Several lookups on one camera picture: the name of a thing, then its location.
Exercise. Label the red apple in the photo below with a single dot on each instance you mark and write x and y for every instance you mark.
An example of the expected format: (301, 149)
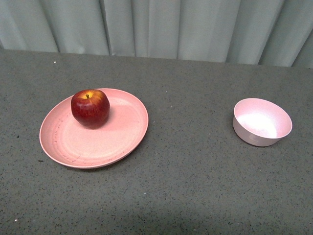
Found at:
(90, 108)

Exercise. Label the white pleated curtain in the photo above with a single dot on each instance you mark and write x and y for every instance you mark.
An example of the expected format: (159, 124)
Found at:
(264, 32)

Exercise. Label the pink round plate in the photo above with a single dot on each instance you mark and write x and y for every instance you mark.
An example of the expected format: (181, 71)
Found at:
(69, 143)

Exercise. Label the light pink bowl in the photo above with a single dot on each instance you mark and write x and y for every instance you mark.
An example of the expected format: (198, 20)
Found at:
(260, 122)

